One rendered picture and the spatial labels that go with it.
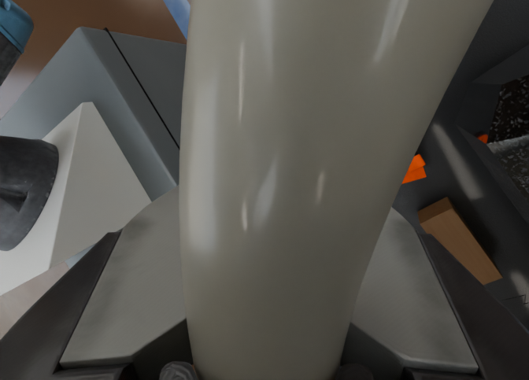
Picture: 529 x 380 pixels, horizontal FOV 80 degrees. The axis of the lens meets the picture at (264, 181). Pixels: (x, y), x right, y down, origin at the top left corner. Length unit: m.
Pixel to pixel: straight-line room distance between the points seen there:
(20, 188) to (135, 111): 0.21
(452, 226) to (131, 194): 1.04
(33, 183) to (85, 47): 0.24
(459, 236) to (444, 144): 0.33
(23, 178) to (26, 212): 0.05
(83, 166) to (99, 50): 0.20
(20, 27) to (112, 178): 0.24
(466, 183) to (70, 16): 1.90
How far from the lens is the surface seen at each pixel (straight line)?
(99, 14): 1.85
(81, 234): 0.53
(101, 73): 0.63
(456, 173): 1.34
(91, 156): 0.59
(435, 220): 1.26
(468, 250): 1.32
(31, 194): 0.58
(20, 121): 0.82
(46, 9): 2.11
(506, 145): 0.74
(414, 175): 1.32
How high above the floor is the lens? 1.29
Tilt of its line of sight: 63 degrees down
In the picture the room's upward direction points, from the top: 130 degrees counter-clockwise
